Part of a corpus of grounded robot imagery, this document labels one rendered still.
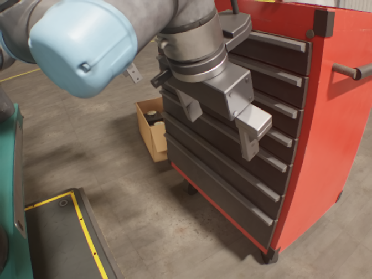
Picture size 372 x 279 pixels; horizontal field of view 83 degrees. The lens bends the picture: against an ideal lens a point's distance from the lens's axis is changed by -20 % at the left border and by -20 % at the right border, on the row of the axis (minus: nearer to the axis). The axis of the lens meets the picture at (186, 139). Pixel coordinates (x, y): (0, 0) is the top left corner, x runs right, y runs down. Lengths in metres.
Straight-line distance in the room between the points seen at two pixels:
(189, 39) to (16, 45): 0.19
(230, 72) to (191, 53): 0.06
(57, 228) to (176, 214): 0.61
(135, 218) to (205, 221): 0.34
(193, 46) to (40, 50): 0.16
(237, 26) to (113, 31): 0.19
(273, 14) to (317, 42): 0.12
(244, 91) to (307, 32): 0.26
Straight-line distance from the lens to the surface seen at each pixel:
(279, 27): 0.59
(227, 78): 0.30
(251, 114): 0.33
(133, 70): 0.69
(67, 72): 0.18
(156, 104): 1.90
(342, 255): 1.26
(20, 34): 0.28
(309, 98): 0.57
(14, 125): 0.69
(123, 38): 0.18
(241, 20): 0.35
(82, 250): 0.83
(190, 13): 0.26
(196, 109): 0.46
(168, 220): 1.26
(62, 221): 0.93
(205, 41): 0.28
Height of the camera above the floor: 0.95
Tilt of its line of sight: 32 degrees down
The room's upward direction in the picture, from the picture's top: 3 degrees counter-clockwise
